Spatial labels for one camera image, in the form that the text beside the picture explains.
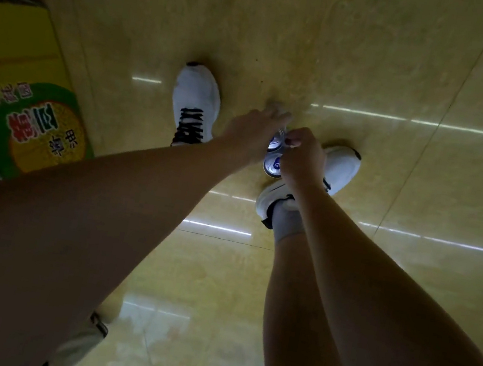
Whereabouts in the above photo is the person's right forearm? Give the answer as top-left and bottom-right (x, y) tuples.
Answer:
(266, 180), (483, 366)

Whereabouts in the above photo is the person's left hand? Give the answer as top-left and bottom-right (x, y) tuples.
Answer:
(217, 97), (295, 170)

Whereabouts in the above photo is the person's right white sock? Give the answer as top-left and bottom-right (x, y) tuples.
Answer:
(268, 197), (311, 247)

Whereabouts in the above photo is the person's right leg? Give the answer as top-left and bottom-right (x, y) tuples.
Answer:
(253, 228), (391, 366)

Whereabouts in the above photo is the brown cardboard box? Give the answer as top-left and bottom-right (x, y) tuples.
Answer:
(0, 0), (121, 224)

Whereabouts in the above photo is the person's left forearm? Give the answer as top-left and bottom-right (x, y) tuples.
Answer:
(0, 101), (254, 366)

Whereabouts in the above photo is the person's right hand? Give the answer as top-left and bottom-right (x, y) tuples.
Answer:
(276, 124), (334, 193)

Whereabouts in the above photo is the person's left white shoe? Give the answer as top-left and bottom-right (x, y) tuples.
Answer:
(164, 59), (228, 154)

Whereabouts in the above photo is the person's right white shoe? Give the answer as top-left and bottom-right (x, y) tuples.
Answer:
(252, 133), (364, 243)

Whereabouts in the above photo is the person's white shoe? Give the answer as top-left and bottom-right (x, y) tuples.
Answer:
(164, 59), (228, 154)
(252, 133), (364, 243)

